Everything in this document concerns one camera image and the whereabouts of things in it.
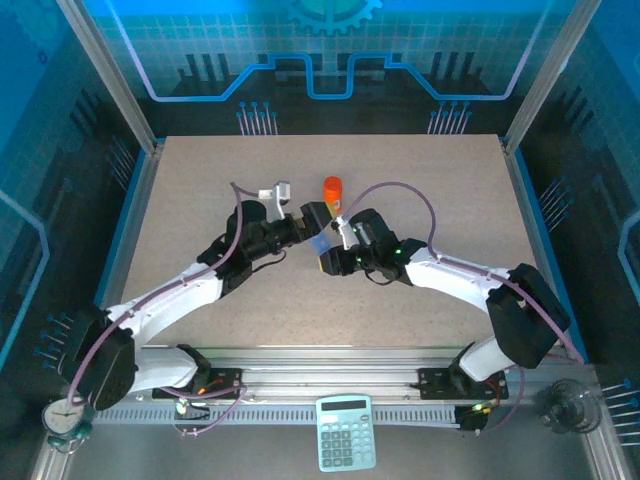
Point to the teal calculator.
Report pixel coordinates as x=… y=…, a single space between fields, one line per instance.
x=346 y=435

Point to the aluminium side frame rail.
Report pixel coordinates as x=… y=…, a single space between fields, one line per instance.
x=529 y=215
x=131 y=215

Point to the orange ball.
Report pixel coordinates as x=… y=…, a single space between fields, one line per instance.
x=332 y=182

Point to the aluminium left frame post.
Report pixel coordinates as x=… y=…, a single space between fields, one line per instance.
x=111 y=75

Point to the orange pill bottle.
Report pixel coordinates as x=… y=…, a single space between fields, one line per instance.
x=331 y=196

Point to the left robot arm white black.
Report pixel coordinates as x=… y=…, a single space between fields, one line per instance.
x=165 y=300

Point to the teal alarm clock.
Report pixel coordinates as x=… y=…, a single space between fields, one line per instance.
x=65 y=415

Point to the aluminium frame post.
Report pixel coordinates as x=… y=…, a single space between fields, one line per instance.
x=550 y=75
x=111 y=75

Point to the aluminium right frame post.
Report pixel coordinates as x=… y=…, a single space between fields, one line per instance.
x=550 y=75

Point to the small black electronics module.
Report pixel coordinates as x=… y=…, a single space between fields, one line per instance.
x=192 y=410
x=472 y=420

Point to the aluminium base beam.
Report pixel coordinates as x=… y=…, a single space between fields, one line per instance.
x=325 y=370

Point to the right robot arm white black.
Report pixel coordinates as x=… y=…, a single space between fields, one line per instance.
x=450 y=277

